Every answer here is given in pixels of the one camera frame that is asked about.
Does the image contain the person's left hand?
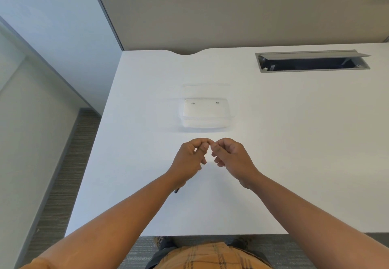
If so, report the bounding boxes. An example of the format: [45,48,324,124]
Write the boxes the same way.
[168,138,213,188]

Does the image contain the person's right hand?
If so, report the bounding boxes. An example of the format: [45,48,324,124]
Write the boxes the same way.
[211,138,262,190]

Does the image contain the person's right forearm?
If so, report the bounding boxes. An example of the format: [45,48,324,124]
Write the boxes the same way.
[240,172,389,269]

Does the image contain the person's left forearm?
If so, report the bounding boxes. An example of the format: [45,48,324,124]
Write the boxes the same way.
[20,172,186,269]

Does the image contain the clear plastic container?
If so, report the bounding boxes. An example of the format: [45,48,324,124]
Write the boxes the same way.
[179,84,238,133]

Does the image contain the orange plaid shirt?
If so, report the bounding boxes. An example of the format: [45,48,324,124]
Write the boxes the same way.
[20,241,273,269]

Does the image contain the dark trousers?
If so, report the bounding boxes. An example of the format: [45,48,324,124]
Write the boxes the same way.
[145,238,183,269]

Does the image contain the beige desk partition panel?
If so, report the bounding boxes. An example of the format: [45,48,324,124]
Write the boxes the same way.
[92,0,389,56]

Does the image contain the grey desk cable tray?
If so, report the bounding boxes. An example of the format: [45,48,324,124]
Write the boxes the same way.
[255,50,371,74]

